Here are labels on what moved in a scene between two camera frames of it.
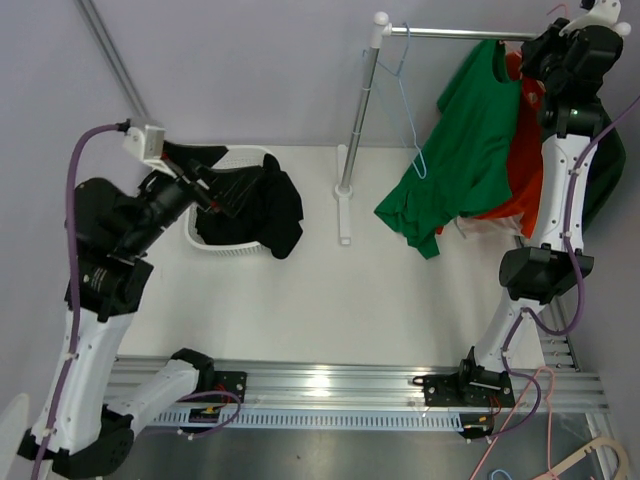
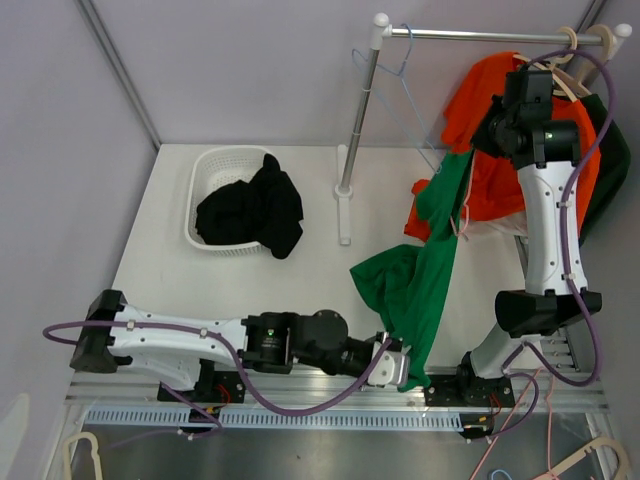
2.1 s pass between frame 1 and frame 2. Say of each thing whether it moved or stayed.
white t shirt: stayed
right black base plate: stayed
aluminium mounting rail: stayed
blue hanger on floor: stayed
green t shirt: moved
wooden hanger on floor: stayed
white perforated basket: stayed
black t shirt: stayed
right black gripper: moved
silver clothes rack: stayed
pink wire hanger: moved
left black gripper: moved
